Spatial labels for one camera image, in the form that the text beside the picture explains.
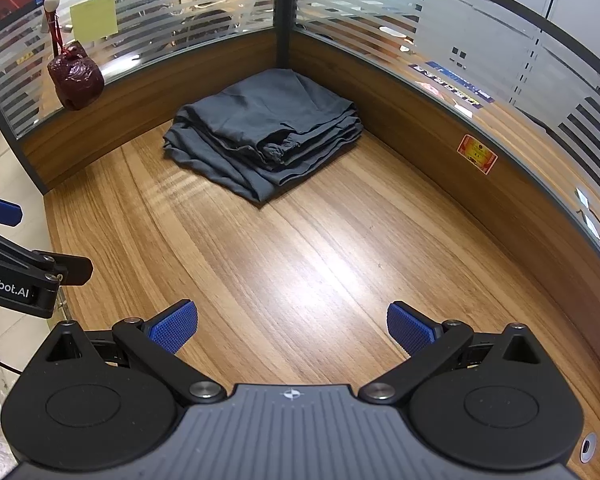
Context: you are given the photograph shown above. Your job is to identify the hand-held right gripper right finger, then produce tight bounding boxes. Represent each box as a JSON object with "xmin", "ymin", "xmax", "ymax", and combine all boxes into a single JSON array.
[{"xmin": 359, "ymin": 301, "xmax": 561, "ymax": 405}]

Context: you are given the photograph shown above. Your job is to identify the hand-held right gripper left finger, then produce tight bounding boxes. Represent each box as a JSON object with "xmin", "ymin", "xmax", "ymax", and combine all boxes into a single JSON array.
[{"xmin": 27, "ymin": 299, "xmax": 227, "ymax": 404}]

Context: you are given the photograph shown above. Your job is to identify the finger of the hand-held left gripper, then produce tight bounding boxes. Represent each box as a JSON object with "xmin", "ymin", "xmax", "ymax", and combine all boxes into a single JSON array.
[
  {"xmin": 0, "ymin": 224, "xmax": 94, "ymax": 319},
  {"xmin": 0, "ymin": 191, "xmax": 24, "ymax": 226}
]

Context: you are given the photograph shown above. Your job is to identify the grey pants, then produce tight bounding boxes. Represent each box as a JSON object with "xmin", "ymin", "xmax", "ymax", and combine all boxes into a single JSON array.
[{"xmin": 162, "ymin": 69, "xmax": 365, "ymax": 205}]

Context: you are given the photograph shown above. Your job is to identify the dark red hanging ornament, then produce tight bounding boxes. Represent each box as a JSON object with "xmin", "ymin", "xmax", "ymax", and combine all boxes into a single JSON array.
[{"xmin": 42, "ymin": 0, "xmax": 105, "ymax": 110}]

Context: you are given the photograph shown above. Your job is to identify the red and yellow sticker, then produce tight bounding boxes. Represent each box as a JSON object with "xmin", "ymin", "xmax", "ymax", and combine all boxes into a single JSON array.
[{"xmin": 456, "ymin": 133, "xmax": 499, "ymax": 175}]

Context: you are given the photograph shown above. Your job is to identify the yellow sticky note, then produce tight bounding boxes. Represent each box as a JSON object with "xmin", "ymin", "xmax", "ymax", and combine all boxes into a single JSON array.
[{"xmin": 70, "ymin": 0, "xmax": 119, "ymax": 41}]

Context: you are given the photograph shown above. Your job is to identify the blue and white label strip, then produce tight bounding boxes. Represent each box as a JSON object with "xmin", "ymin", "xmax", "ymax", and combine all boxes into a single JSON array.
[{"xmin": 407, "ymin": 60, "xmax": 496, "ymax": 109}]

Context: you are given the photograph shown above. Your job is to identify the thin black cable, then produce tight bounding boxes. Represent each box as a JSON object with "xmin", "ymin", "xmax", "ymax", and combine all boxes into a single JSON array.
[{"xmin": 0, "ymin": 349, "xmax": 25, "ymax": 375}]

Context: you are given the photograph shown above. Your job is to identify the round desk cable grommet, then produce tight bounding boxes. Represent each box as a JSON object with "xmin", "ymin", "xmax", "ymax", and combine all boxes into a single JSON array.
[{"xmin": 579, "ymin": 432, "xmax": 599, "ymax": 464}]

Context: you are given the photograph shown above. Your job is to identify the dark partition post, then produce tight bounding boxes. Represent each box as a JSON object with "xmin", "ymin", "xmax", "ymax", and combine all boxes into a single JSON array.
[{"xmin": 274, "ymin": 0, "xmax": 299, "ymax": 74}]

